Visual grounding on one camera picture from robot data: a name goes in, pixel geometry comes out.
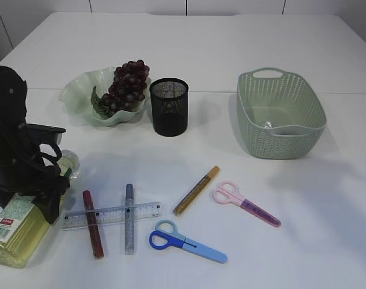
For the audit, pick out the red glitter marker pen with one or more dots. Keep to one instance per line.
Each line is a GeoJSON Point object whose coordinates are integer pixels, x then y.
{"type": "Point", "coordinates": [93, 229]}

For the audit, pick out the yellow oil bottle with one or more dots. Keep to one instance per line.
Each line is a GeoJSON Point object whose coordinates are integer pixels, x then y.
{"type": "Point", "coordinates": [22, 227]}

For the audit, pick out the gold glitter marker pen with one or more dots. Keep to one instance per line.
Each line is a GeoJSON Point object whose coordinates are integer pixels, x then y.
{"type": "Point", "coordinates": [195, 191]}

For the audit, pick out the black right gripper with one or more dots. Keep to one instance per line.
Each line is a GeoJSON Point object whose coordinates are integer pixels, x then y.
{"type": "Point", "coordinates": [31, 169]}

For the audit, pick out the black mesh pen holder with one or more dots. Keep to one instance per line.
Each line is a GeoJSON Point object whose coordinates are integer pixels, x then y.
{"type": "Point", "coordinates": [169, 102]}

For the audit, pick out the clear plastic ruler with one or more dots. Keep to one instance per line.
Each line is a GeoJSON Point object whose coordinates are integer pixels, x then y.
{"type": "Point", "coordinates": [106, 216]}

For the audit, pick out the blue capped scissors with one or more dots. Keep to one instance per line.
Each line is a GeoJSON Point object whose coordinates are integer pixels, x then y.
{"type": "Point", "coordinates": [175, 239]}

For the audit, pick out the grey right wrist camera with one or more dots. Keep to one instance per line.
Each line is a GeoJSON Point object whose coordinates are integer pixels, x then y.
{"type": "Point", "coordinates": [43, 134]}

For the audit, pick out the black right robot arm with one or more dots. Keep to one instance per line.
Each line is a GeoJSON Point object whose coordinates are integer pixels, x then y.
{"type": "Point", "coordinates": [13, 92]}

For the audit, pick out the green woven plastic basket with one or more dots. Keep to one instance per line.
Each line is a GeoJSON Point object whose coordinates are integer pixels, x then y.
{"type": "Point", "coordinates": [287, 101]}

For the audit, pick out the purple artificial grape bunch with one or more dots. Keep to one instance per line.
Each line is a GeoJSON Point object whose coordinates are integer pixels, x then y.
{"type": "Point", "coordinates": [126, 91]}

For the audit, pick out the pink capped scissors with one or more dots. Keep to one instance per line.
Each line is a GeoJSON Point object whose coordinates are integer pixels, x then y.
{"type": "Point", "coordinates": [227, 192]}

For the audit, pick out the silver glitter marker pen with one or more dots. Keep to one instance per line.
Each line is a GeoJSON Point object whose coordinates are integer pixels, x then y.
{"type": "Point", "coordinates": [129, 220]}

